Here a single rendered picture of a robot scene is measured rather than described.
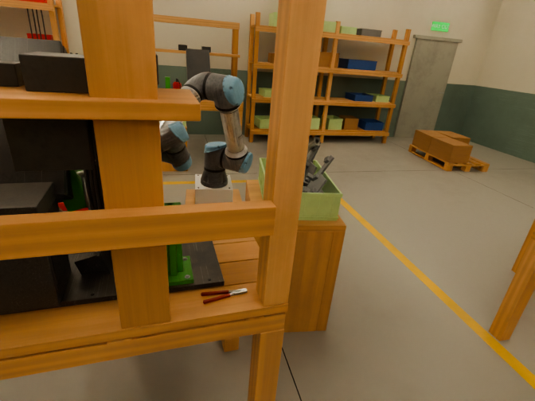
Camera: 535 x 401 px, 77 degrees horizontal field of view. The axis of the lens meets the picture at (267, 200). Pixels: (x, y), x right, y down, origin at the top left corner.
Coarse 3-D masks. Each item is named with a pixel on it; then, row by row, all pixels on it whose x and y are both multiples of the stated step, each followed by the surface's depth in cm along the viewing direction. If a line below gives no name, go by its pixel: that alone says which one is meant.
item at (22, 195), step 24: (0, 192) 94; (24, 192) 95; (48, 192) 98; (0, 264) 92; (24, 264) 93; (48, 264) 96; (0, 288) 94; (24, 288) 96; (48, 288) 98; (0, 312) 97
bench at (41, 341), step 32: (224, 256) 136; (256, 256) 138; (224, 288) 119; (0, 320) 98; (32, 320) 99; (64, 320) 100; (96, 320) 101; (192, 320) 104; (224, 320) 108; (256, 320) 113; (0, 352) 90; (32, 352) 92; (64, 352) 96; (96, 352) 99; (128, 352) 103; (256, 352) 123; (256, 384) 127
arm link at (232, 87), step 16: (208, 80) 140; (224, 80) 138; (240, 80) 143; (208, 96) 143; (224, 96) 140; (240, 96) 145; (224, 112) 148; (224, 128) 157; (240, 128) 160; (240, 144) 165; (224, 160) 173; (240, 160) 169
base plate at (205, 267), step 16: (80, 256) 126; (192, 256) 131; (208, 256) 132; (112, 272) 119; (208, 272) 123; (80, 288) 110; (96, 288) 111; (112, 288) 111; (176, 288) 114; (192, 288) 116; (64, 304) 104; (80, 304) 106
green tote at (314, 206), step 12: (264, 168) 239; (324, 192) 217; (336, 192) 194; (300, 204) 186; (312, 204) 187; (324, 204) 188; (336, 204) 189; (300, 216) 189; (312, 216) 190; (324, 216) 191; (336, 216) 192
